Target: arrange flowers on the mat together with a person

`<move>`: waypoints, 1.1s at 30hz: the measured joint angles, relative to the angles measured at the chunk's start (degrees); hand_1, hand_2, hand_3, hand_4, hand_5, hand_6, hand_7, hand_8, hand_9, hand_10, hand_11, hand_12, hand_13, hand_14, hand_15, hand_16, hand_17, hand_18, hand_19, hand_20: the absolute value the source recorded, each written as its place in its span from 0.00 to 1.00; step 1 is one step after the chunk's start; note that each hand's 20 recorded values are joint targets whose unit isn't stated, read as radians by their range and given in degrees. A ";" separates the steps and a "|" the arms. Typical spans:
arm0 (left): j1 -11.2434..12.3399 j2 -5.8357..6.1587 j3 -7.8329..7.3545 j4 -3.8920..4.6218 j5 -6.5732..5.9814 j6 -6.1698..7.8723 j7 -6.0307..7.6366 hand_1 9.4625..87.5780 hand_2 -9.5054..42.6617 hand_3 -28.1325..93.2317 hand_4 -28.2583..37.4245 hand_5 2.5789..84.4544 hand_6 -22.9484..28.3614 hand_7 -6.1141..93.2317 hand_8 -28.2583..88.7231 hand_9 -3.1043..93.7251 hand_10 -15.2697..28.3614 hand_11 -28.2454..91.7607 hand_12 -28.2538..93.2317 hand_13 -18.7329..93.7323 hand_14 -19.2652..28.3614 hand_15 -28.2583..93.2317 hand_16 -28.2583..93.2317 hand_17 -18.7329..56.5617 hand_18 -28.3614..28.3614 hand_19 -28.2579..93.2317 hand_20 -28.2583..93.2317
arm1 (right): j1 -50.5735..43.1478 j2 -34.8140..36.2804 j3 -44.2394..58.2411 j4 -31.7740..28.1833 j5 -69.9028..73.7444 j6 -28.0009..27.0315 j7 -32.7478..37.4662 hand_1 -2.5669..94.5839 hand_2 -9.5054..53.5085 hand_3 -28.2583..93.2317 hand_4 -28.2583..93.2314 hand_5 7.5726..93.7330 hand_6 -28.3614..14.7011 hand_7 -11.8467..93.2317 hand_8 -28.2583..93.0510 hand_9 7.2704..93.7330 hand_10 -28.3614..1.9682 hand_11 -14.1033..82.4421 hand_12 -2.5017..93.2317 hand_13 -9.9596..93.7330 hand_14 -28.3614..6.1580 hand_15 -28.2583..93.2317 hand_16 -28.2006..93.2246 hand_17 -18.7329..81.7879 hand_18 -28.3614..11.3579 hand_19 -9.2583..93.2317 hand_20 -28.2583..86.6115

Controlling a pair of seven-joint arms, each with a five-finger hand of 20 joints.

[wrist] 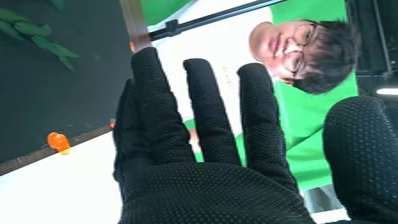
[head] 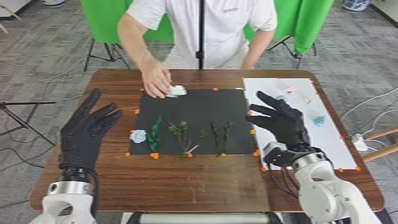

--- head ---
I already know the white power adapter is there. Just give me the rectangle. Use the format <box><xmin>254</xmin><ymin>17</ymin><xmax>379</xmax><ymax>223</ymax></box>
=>
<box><xmin>352</xmin><ymin>133</ymin><xmax>370</xmax><ymax>153</ymax></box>

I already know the white sheet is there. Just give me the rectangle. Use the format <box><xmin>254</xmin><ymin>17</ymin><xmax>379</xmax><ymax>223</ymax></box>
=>
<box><xmin>242</xmin><ymin>77</ymin><xmax>361</xmax><ymax>172</ymax></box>

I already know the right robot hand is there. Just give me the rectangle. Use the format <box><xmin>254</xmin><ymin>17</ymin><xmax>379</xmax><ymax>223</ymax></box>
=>
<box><xmin>244</xmin><ymin>90</ymin><xmax>315</xmax><ymax>152</ymax></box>

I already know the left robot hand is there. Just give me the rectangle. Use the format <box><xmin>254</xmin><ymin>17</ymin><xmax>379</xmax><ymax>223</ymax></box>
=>
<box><xmin>57</xmin><ymin>87</ymin><xmax>124</xmax><ymax>172</ymax></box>

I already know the white flower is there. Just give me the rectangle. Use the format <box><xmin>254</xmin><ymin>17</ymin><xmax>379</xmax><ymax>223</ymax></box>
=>
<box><xmin>167</xmin><ymin>84</ymin><xmax>190</xmax><ymax>99</ymax></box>
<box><xmin>297</xmin><ymin>95</ymin><xmax>315</xmax><ymax>106</ymax></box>

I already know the white cable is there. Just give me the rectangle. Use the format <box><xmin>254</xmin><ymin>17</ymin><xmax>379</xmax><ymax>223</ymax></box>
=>
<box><xmin>339</xmin><ymin>87</ymin><xmax>398</xmax><ymax>134</ymax></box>

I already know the pale blue flower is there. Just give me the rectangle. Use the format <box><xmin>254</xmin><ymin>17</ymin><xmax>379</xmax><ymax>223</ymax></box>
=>
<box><xmin>128</xmin><ymin>129</ymin><xmax>149</xmax><ymax>145</ymax></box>

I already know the black tripod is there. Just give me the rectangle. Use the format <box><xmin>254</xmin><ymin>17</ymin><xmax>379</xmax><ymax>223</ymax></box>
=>
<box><xmin>0</xmin><ymin>100</ymin><xmax>59</xmax><ymax>147</ymax></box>

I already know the green sprig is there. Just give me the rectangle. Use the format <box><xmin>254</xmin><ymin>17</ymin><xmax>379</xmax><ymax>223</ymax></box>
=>
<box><xmin>210</xmin><ymin>120</ymin><xmax>236</xmax><ymax>157</ymax></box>
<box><xmin>148</xmin><ymin>114</ymin><xmax>165</xmax><ymax>154</ymax></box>
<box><xmin>167</xmin><ymin>120</ymin><xmax>194</xmax><ymax>156</ymax></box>
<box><xmin>183</xmin><ymin>129</ymin><xmax>210</xmax><ymax>155</ymax></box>

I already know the black stand pole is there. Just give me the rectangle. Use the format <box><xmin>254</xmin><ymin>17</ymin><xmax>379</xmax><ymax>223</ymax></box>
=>
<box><xmin>196</xmin><ymin>0</ymin><xmax>208</xmax><ymax>70</ymax></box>

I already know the wooden chair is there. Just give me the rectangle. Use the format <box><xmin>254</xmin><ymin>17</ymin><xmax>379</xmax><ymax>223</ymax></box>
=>
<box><xmin>361</xmin><ymin>127</ymin><xmax>398</xmax><ymax>163</ymax></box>

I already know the black cable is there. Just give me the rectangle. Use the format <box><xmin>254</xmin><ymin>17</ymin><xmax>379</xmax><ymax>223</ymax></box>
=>
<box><xmin>265</xmin><ymin>161</ymin><xmax>302</xmax><ymax>198</ymax></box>

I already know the blue white vase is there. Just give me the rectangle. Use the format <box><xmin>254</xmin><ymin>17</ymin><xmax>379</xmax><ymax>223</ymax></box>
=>
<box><xmin>341</xmin><ymin>0</ymin><xmax>373</xmax><ymax>13</ymax></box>
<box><xmin>41</xmin><ymin>0</ymin><xmax>68</xmax><ymax>8</ymax></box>

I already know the pale grey bar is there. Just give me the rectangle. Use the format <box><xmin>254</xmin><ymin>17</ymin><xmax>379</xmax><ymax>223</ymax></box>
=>
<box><xmin>126</xmin><ymin>212</ymin><xmax>286</xmax><ymax>224</ymax></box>

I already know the black cloth stand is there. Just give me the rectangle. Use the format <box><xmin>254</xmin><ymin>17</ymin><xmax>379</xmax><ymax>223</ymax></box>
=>
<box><xmin>268</xmin><ymin>35</ymin><xmax>318</xmax><ymax>70</ymax></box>
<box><xmin>82</xmin><ymin>39</ymin><xmax>132</xmax><ymax>73</ymax></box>

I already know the person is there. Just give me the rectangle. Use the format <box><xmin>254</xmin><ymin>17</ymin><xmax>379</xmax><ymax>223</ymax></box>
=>
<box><xmin>116</xmin><ymin>0</ymin><xmax>279</xmax><ymax>100</ymax></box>

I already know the dark mat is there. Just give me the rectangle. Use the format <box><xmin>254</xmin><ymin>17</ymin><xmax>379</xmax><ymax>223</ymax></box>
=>
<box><xmin>128</xmin><ymin>88</ymin><xmax>260</xmax><ymax>157</ymax></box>

